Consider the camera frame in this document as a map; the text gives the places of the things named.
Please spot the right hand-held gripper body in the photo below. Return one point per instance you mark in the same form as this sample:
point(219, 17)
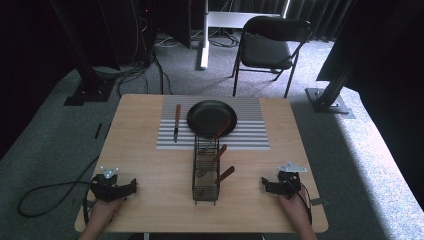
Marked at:
point(287, 182)

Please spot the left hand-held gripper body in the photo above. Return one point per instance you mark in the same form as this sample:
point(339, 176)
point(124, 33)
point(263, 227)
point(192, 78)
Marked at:
point(108, 190)

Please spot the person's left hand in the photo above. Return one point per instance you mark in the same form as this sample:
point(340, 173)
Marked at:
point(106, 209)

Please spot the person's right hand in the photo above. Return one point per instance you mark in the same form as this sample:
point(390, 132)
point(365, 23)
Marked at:
point(293, 207)

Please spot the grey tape tab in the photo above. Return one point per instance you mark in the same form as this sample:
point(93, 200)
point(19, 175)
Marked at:
point(319, 201)

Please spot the grey striped placemat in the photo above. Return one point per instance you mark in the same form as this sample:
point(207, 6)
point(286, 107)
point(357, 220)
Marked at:
point(250, 133)

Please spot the black floor tape strip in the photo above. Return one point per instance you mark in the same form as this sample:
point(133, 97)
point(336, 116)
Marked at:
point(98, 130)

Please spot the black round plate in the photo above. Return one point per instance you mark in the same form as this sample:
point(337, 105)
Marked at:
point(208, 117)

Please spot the black metal stand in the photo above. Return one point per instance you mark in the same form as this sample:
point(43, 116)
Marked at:
point(87, 80)
point(328, 100)

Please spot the black folding chair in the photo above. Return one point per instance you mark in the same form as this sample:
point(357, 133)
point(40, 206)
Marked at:
point(266, 50)

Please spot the white desk leg frame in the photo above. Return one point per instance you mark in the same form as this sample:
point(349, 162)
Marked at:
point(213, 20)

